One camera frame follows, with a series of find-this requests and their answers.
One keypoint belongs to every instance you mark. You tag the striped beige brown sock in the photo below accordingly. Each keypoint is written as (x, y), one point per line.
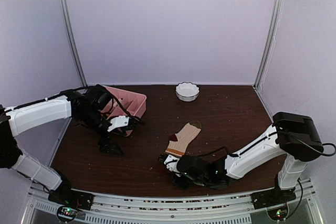
(178, 142)

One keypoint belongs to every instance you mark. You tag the right aluminium corner post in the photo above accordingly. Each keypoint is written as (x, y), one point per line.
(270, 41)

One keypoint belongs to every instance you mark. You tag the white scalloped ceramic bowl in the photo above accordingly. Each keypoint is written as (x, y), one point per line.
(187, 91)

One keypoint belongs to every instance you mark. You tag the left aluminium corner post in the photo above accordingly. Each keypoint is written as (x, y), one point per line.
(72, 43)

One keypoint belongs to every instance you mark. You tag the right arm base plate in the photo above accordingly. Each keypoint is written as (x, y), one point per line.
(272, 197)

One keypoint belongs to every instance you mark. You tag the aluminium corner post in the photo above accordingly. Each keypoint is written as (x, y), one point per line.
(270, 41)
(72, 43)

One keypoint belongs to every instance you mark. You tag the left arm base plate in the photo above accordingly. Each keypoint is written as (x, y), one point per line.
(71, 200)

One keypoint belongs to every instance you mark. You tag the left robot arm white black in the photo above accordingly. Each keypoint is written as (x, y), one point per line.
(96, 107)

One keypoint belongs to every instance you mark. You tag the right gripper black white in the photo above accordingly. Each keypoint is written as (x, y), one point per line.
(182, 185)

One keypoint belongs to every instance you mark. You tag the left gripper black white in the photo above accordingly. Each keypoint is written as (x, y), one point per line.
(105, 148)

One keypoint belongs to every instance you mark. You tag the pink divided organizer tray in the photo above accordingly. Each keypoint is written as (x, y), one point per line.
(134, 103)

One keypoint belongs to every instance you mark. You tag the aluminium front table rail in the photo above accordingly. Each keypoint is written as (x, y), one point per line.
(227, 208)

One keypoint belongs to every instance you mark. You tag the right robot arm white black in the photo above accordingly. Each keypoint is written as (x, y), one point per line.
(290, 134)

